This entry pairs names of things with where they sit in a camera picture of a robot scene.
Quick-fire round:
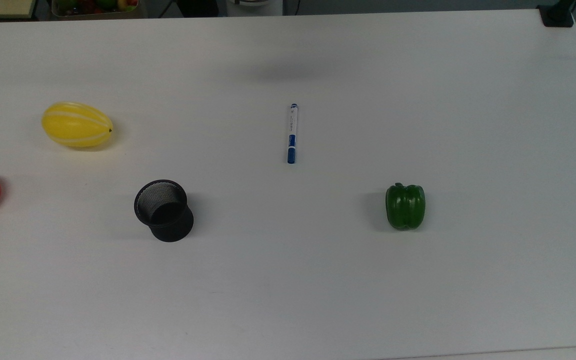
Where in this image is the clear bin of toy fruit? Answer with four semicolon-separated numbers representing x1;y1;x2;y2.
51;0;141;20

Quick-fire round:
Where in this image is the yellow striped toy melon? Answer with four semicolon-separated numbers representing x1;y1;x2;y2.
42;101;114;148

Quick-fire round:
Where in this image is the black table clamp mount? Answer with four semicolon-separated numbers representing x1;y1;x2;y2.
537;0;576;28

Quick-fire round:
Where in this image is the black box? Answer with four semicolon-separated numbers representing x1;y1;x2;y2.
175;0;220;19

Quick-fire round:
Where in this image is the blue and white marker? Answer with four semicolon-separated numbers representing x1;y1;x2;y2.
287;103;299;165

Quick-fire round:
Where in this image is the black mesh pen cup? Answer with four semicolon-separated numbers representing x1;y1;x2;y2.
134;179;195;243

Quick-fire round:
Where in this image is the green toy bell pepper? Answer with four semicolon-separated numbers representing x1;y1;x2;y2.
385;182;427;231

